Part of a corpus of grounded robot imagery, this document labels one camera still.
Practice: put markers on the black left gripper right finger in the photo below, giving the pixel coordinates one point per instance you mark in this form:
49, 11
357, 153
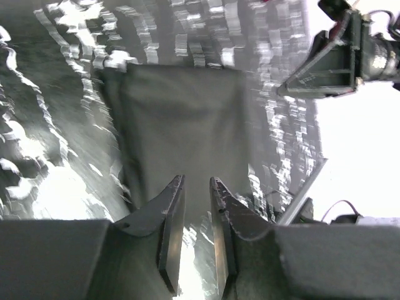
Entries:
259, 260

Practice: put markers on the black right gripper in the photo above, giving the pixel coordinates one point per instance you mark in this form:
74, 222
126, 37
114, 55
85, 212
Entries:
329, 70

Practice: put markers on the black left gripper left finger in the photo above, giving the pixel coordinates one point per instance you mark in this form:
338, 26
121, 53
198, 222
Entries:
136, 257

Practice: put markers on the black t shirt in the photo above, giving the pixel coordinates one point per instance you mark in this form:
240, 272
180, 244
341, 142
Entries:
173, 120

